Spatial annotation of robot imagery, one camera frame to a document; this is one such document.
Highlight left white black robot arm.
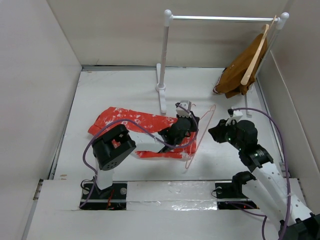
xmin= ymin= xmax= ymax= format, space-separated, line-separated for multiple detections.
xmin=88 ymin=114 xmax=200 ymax=199

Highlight silver tape strip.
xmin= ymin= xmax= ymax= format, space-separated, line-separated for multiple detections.
xmin=126 ymin=180 xmax=218 ymax=211

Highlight red white patterned trousers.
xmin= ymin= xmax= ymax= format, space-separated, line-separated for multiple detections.
xmin=87 ymin=107 xmax=197 ymax=161

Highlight beige wooden hanger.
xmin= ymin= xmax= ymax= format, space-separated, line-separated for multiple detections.
xmin=240 ymin=15 xmax=277 ymax=86

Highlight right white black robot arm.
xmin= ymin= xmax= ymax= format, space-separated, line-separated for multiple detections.
xmin=208 ymin=119 xmax=320 ymax=240

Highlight brown trousers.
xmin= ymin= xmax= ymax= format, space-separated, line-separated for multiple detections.
xmin=212 ymin=34 xmax=268 ymax=99

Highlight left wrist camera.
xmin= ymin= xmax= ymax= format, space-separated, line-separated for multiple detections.
xmin=175 ymin=100 xmax=192 ymax=119

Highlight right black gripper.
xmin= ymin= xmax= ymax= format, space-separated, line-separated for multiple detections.
xmin=207 ymin=118 xmax=244 ymax=151

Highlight pink wire hanger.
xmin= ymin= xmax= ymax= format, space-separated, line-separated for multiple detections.
xmin=184 ymin=104 xmax=216 ymax=170

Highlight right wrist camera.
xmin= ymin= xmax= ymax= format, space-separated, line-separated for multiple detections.
xmin=225 ymin=108 xmax=243 ymax=126

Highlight white metal clothes rack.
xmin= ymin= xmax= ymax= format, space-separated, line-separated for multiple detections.
xmin=155 ymin=9 xmax=290 ymax=115

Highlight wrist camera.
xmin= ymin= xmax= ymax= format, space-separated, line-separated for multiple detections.
xmin=225 ymin=108 xmax=243 ymax=126
xmin=175 ymin=100 xmax=192 ymax=119

